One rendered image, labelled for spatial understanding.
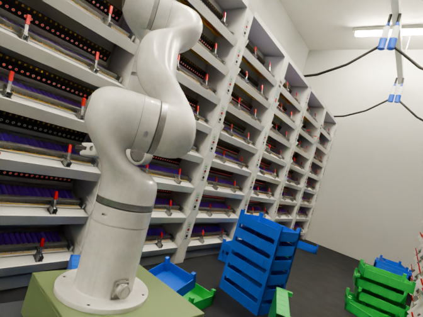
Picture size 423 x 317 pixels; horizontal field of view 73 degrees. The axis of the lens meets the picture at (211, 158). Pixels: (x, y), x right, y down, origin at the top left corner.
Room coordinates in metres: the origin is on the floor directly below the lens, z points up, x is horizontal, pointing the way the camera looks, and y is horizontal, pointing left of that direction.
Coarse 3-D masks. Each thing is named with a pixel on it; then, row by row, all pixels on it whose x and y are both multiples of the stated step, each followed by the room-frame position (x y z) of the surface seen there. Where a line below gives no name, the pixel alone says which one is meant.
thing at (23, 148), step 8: (0, 144) 1.02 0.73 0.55; (8, 144) 1.04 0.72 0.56; (16, 144) 1.07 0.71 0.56; (24, 152) 1.08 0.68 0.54; (32, 152) 1.12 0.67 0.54; (40, 152) 1.14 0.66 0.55; (48, 152) 1.16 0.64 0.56; (56, 152) 1.19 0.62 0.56; (64, 152) 1.22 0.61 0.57; (72, 160) 1.24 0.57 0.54; (80, 160) 1.28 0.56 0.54; (88, 160) 1.31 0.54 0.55
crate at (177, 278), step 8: (160, 264) 1.47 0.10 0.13; (168, 264) 1.49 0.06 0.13; (152, 272) 1.44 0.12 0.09; (160, 272) 1.48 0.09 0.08; (168, 272) 1.49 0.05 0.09; (176, 272) 1.47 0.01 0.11; (184, 272) 1.43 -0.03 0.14; (192, 272) 1.39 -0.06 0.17; (168, 280) 1.44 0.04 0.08; (176, 280) 1.44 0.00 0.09; (184, 280) 1.44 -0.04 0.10; (192, 280) 1.37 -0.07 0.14; (176, 288) 1.38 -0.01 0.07; (184, 288) 1.34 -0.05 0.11; (192, 288) 1.39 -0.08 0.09
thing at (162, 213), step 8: (160, 192) 1.87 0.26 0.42; (168, 192) 1.93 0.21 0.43; (160, 200) 1.82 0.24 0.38; (168, 200) 1.89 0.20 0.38; (176, 200) 1.94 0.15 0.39; (160, 208) 1.76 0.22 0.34; (168, 208) 1.80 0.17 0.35; (176, 208) 1.87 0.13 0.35; (184, 208) 1.89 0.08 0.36; (152, 216) 1.63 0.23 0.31; (160, 216) 1.68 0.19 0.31; (168, 216) 1.74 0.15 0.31; (176, 216) 1.80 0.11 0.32; (184, 216) 1.86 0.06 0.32
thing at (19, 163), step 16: (16, 128) 1.15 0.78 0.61; (80, 144) 1.37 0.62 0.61; (0, 160) 0.99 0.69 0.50; (16, 160) 1.02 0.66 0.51; (32, 160) 1.08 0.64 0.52; (48, 160) 1.14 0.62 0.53; (96, 160) 1.32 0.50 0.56; (64, 176) 1.19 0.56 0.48; (80, 176) 1.24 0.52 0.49; (96, 176) 1.29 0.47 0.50
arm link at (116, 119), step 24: (96, 96) 0.55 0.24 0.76; (120, 96) 0.56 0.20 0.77; (144, 96) 0.59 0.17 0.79; (96, 120) 0.54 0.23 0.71; (120, 120) 0.55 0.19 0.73; (144, 120) 0.56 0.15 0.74; (96, 144) 0.56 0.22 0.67; (120, 144) 0.56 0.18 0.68; (144, 144) 0.59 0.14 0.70; (120, 168) 0.56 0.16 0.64; (120, 192) 0.56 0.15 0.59; (144, 192) 0.58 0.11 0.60
